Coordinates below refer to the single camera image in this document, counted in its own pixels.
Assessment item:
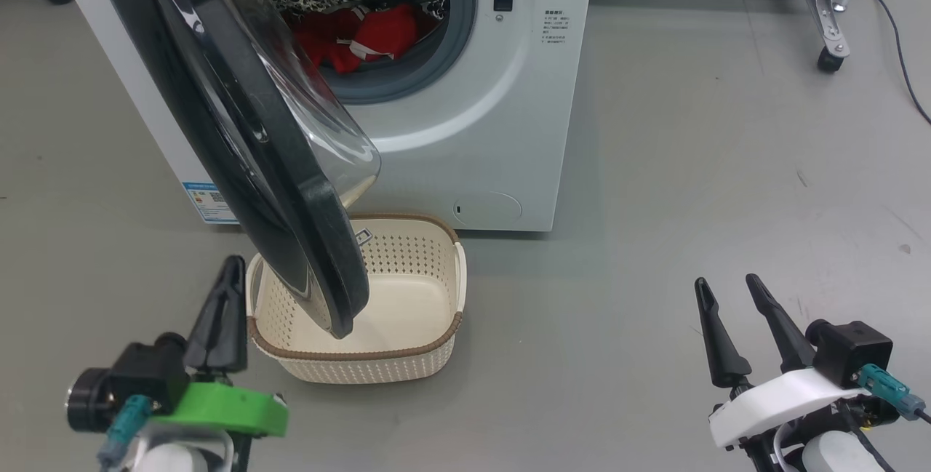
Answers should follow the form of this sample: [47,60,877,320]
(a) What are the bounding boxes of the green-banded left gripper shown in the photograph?
[149,255,289,438]

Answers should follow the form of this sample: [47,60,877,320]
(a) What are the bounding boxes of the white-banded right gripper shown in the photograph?
[695,273,870,449]

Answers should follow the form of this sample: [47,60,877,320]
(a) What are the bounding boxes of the black round glass washer door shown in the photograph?
[87,0,381,340]

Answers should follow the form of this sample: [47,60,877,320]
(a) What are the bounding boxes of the red basketball jersey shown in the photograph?
[295,10,361,74]

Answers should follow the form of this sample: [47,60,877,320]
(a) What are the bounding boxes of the red white-striped shorts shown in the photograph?
[355,4,419,62]

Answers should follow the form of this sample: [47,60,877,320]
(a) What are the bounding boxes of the cream perforated laundry basket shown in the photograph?
[246,214,467,384]

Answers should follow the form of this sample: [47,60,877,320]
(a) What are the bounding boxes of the white front-load washing machine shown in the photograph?
[49,0,597,233]

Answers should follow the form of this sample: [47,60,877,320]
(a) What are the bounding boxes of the blue energy label sticker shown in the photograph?
[182,181,241,224]

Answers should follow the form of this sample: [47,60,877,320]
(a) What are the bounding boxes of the round white filter flap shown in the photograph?
[452,191,523,225]

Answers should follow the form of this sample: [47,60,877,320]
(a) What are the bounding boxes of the teal left camera connector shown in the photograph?
[98,396,153,469]

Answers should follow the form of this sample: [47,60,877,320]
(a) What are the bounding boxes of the teal camera connector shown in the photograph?
[98,396,153,469]
[857,364,928,422]

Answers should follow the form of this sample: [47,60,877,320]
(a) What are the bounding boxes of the teal right camera connector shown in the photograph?
[857,364,928,422]

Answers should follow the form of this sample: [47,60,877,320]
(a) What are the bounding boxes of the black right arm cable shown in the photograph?
[847,421,897,472]

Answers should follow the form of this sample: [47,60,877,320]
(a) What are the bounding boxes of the black floor cable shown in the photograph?
[858,0,931,125]

